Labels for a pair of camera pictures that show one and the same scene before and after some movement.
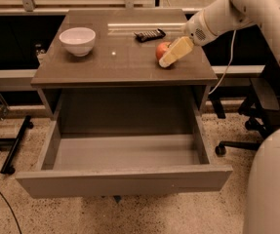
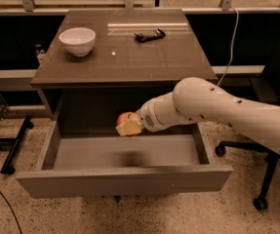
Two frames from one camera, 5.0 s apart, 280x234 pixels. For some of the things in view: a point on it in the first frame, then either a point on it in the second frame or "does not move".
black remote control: [149, 35] does not move
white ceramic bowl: [78, 40] does not move
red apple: [161, 49] → [125, 117]
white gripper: [196, 30] → [148, 117]
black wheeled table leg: [8, 168] does not move
